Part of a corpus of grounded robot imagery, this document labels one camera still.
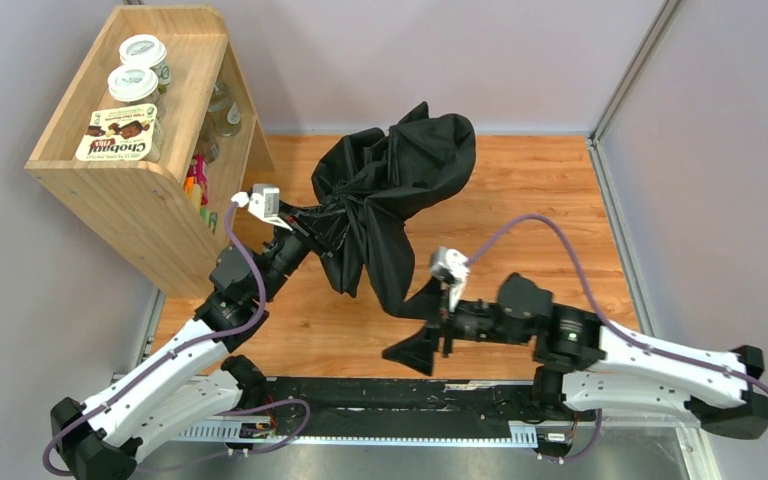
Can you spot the white lidded cup far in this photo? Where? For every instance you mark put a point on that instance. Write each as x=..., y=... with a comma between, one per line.
x=147, y=51

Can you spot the wooden shelf unit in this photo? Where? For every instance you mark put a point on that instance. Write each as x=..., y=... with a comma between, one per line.
x=139, y=208

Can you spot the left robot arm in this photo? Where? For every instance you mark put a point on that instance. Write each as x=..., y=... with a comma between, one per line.
x=196, y=374

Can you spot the black folding umbrella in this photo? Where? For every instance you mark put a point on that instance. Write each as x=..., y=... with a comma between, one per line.
x=370, y=183

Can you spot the white lidded cup near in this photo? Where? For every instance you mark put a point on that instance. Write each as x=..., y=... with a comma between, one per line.
x=135, y=85

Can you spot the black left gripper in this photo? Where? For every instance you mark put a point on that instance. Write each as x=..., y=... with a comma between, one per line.
x=308, y=234

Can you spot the white lidded cup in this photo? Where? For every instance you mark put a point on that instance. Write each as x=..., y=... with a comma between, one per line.
x=135, y=85
x=147, y=51

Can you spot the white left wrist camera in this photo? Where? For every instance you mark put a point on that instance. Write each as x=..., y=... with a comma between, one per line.
x=262, y=201

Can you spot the Chobani yogurt flip pack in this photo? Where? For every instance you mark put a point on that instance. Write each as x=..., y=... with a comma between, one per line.
x=129, y=133

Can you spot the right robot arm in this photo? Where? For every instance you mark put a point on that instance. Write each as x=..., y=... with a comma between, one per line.
x=585, y=364

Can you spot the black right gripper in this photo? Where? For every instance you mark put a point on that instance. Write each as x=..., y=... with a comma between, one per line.
x=441, y=322

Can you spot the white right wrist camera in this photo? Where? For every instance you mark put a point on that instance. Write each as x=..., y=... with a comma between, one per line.
x=451, y=268

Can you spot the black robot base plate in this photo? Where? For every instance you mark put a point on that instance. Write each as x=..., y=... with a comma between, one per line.
x=395, y=411

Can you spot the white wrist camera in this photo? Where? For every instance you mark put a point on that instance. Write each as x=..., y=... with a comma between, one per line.
x=262, y=201
x=451, y=268

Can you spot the aluminium frame rail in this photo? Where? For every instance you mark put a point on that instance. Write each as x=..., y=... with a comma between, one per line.
x=244, y=409

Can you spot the corner aluminium post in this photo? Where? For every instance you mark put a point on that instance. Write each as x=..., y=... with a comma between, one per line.
x=650, y=42

